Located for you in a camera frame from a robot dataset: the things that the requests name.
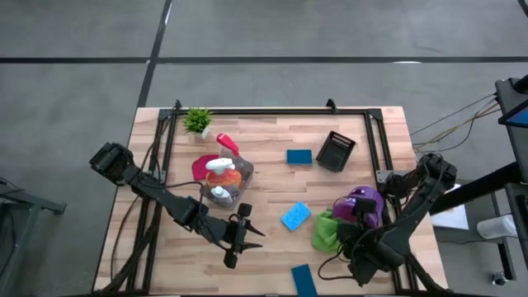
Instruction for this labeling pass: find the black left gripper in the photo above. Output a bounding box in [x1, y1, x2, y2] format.
[205, 204, 266, 270]

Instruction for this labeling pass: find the purple plastic bucket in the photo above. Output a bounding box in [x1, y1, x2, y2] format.
[332, 185, 387, 230]

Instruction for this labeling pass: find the clear grey plastic bin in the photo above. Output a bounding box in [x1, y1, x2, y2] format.
[201, 146, 256, 210]

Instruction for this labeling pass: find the green microfibre cloth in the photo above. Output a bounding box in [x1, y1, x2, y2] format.
[311, 208, 343, 254]

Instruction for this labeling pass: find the white labelled plastic bottle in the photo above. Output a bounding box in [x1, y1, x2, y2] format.
[210, 185, 234, 207]

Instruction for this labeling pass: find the orange spray bottle white trigger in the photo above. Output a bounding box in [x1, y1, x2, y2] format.
[205, 157, 243, 191]

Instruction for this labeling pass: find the clear spray bottle red trigger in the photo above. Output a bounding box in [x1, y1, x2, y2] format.
[215, 132, 253, 174]

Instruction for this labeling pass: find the black mesh plastic basket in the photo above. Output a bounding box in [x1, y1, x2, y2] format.
[315, 130, 357, 173]

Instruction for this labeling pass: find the red cloth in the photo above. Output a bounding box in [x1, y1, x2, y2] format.
[191, 153, 220, 182]

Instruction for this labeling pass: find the white paper sheet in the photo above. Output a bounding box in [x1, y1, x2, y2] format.
[431, 183, 470, 231]

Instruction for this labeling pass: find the small potted green plant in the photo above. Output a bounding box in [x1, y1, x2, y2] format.
[181, 106, 214, 140]

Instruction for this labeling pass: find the white paper roll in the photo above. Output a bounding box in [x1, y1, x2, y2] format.
[476, 214, 519, 241]

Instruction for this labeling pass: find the black equipment stand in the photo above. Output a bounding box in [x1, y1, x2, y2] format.
[427, 73, 528, 281]

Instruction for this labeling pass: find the blue tablet screen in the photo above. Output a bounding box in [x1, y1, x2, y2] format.
[497, 98, 528, 129]

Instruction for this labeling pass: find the grey metal side table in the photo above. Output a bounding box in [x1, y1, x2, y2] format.
[0, 177, 67, 290]

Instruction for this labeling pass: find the black aluminium table frame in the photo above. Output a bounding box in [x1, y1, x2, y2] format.
[92, 98, 450, 296]

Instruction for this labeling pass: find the thin black cable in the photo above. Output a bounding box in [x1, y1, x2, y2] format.
[410, 93, 502, 137]

